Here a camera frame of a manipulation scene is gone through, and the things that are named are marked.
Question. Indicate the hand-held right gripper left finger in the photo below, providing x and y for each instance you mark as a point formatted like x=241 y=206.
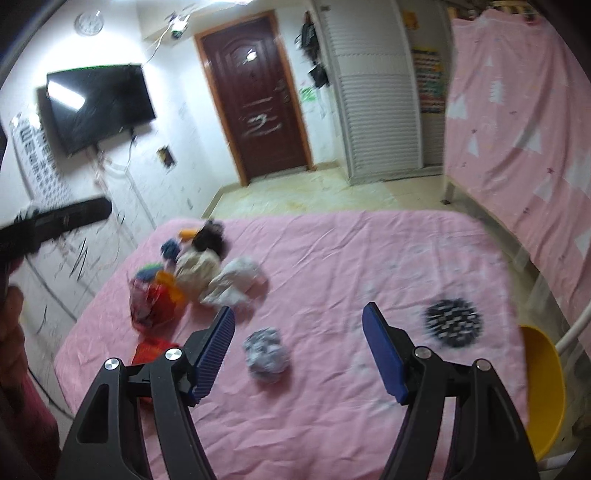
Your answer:
x=216 y=353

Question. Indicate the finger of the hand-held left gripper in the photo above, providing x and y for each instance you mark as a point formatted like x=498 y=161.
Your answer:
x=69 y=218

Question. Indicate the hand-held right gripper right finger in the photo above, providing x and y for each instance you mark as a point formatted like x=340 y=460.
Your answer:
x=384 y=353

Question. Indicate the grey patterned ball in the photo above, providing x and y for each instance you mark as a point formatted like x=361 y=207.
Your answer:
x=267 y=354

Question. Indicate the crushed yellow paper cup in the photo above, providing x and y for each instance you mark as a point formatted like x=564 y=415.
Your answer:
x=187 y=234

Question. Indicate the person's left forearm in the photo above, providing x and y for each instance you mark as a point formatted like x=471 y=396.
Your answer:
x=32 y=424

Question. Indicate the person's left hand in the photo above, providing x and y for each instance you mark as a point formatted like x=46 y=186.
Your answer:
x=10 y=323

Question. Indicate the white crumpled cloth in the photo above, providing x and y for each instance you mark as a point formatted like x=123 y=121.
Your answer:
x=233 y=279

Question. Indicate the black white patterned sock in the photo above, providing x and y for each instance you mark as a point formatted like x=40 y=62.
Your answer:
x=455 y=323

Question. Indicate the beige crumpled cloth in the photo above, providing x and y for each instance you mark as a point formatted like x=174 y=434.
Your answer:
x=196 y=272

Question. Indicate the plain pink bed sheet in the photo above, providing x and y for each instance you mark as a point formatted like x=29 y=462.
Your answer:
x=332 y=277

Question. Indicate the blue crumpled item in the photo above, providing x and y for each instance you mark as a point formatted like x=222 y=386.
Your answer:
x=171 y=249

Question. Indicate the dark brown crumpled item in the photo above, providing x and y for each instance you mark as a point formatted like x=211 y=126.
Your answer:
x=207 y=239

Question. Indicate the yellow plastic chair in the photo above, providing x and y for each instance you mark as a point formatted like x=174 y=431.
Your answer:
x=545 y=387

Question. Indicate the dark brown wooden door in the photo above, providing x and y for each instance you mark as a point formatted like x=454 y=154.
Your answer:
x=254 y=92

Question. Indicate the white louvered wardrobe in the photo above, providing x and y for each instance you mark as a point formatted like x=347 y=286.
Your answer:
x=378 y=92

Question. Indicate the pink triangle print sheet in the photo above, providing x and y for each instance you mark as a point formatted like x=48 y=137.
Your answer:
x=517 y=115

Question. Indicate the black hanging bag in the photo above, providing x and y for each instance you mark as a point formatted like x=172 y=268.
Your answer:
x=307 y=31
x=319 y=74

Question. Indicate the eye chart wall poster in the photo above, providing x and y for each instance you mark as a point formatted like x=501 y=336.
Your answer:
x=32 y=157

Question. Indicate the black wall television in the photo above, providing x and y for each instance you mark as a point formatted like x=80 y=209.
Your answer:
x=99 y=107

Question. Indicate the open wall socket hole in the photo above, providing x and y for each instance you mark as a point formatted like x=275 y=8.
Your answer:
x=167 y=157

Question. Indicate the white metal frame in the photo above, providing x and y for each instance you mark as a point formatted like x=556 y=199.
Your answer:
x=572 y=333

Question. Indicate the round wall clock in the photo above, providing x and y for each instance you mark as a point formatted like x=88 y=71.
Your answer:
x=88 y=23

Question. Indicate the white security camera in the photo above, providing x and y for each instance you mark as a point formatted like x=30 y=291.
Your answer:
x=179 y=27

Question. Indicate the colourful grid wall poster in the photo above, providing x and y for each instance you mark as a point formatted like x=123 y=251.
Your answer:
x=429 y=78

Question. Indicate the yellow wall note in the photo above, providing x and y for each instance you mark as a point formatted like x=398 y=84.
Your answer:
x=409 y=19

